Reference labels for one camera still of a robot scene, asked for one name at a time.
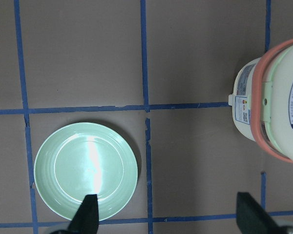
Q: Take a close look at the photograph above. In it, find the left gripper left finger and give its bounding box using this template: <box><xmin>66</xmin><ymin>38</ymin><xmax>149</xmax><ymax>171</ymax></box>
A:
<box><xmin>67</xmin><ymin>194</ymin><xmax>99</xmax><ymax>234</ymax></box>

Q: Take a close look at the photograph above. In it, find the green plate near left arm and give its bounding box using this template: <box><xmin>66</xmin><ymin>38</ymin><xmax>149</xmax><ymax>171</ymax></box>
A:
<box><xmin>34</xmin><ymin>122</ymin><xmax>138</xmax><ymax>220</ymax></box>

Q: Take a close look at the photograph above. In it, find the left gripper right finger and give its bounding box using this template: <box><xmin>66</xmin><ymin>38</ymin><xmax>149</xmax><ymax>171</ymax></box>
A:
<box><xmin>236</xmin><ymin>192</ymin><xmax>286</xmax><ymax>234</ymax></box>

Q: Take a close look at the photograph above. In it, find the white rice cooker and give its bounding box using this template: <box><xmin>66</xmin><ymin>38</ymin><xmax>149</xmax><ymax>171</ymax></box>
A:
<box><xmin>228</xmin><ymin>39</ymin><xmax>293</xmax><ymax>163</ymax></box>

